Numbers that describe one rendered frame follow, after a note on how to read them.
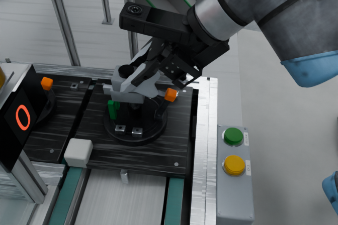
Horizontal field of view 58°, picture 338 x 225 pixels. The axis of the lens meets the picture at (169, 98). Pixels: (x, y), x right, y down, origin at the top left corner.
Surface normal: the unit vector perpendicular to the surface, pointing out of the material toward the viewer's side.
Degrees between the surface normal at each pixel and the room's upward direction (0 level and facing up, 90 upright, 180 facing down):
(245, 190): 0
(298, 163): 0
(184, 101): 0
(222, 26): 92
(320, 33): 46
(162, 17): 9
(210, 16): 72
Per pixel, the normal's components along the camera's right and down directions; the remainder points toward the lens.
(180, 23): 0.16, -0.65
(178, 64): -0.13, 0.74
